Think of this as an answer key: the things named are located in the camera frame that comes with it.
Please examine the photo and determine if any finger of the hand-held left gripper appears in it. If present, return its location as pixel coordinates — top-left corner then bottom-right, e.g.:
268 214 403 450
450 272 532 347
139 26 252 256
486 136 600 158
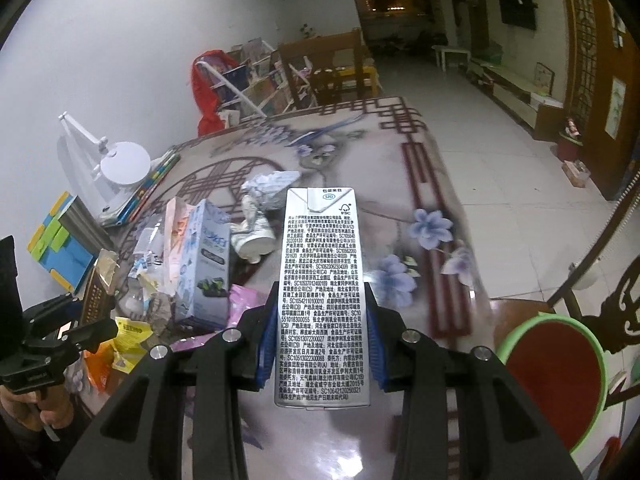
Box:
37 319 119 357
21 294 82 323

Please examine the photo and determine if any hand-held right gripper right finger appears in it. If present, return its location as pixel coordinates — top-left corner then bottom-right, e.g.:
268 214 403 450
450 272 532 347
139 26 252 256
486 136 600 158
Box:
365 282 586 480

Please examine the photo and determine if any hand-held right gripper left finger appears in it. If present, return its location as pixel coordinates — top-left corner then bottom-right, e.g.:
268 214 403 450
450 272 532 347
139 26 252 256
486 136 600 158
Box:
55 281 280 480

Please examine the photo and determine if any silver printed drink carton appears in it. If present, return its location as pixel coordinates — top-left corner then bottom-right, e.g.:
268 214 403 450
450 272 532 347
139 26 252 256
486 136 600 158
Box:
272 186 372 408

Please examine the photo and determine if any pink snack box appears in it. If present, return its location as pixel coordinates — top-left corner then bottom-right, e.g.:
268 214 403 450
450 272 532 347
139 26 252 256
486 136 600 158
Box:
162 196 198 301

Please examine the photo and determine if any person's left hand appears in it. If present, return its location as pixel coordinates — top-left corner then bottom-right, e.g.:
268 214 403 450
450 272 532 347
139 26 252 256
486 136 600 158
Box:
0 384 77 433

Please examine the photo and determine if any orange snack wrapper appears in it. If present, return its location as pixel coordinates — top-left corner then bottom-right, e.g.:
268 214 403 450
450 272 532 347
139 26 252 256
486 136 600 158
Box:
82 342 116 401

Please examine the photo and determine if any yellow snack wrapper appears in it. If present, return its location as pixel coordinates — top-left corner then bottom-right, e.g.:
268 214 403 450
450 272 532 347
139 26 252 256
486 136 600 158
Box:
107 316 153 373

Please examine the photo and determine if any blue green yellow toy board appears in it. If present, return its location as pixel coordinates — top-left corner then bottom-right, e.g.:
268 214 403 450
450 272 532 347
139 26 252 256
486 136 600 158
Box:
26 191 98 293

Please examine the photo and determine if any pink plastic wrapper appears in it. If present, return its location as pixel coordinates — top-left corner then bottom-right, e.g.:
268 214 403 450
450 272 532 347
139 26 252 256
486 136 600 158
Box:
170 284 268 353

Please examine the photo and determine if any brown gold wrapper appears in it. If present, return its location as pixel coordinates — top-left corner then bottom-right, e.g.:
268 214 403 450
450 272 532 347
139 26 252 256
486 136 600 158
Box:
80 249 121 326

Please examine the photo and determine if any grey metal holder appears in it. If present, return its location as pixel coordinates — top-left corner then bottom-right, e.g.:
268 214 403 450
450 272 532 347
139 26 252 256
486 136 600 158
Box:
60 195 116 257

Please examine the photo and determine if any blue white drink carton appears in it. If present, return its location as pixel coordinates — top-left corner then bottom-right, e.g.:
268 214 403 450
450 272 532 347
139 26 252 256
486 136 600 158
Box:
175 199 232 332

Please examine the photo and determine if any crushed white paper cup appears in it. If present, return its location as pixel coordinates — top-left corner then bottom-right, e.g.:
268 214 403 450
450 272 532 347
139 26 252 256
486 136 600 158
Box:
230 195 275 261

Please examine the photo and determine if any stack of colourful books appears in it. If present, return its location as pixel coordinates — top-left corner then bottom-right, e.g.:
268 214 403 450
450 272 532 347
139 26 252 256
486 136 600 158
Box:
97 152 181 226

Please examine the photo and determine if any white desk lamp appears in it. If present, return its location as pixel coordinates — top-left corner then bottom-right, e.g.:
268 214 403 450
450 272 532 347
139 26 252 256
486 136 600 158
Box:
57 111 152 211

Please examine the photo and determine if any crumpled silver foil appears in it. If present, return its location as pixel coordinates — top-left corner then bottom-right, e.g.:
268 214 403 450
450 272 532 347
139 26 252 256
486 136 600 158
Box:
240 170 301 207

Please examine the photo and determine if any carved wooden chair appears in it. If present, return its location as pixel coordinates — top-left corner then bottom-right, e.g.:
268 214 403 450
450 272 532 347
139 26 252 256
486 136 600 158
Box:
490 160 640 480

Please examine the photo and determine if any red bag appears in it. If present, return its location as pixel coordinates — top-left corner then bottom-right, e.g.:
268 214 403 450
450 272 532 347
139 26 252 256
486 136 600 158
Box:
191 50 241 136

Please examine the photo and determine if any white book rack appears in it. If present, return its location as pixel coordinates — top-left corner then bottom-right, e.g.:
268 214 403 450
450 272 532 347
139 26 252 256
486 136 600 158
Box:
200 37 301 121

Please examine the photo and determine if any cardboard tissue box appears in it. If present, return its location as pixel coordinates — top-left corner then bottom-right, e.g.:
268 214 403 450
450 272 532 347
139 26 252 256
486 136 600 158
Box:
562 160 591 188

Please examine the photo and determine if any red plant pot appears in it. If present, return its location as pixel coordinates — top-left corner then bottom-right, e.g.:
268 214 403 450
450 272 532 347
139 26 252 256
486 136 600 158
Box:
557 117 583 161

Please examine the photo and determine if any low television cabinet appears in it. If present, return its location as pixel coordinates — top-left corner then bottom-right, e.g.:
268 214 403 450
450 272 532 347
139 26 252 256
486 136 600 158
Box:
467 57 566 136

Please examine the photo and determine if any wooden high-back chair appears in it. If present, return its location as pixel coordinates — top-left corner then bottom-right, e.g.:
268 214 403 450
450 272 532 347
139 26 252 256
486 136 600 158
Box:
277 27 381 111

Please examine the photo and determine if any white stool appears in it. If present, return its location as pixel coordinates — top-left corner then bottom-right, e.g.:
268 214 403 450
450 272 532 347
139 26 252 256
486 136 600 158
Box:
432 44 471 72

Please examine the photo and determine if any small framed picture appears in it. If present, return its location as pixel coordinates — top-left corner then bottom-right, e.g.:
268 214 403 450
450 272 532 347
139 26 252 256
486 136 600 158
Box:
534 62 556 96

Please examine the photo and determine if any wooden lattice partition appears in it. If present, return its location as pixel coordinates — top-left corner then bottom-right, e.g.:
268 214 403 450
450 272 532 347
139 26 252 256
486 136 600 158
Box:
557 0 640 201

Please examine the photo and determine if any black wall television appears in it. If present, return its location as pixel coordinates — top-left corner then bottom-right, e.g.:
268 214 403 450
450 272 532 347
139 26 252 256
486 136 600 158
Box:
498 0 537 30

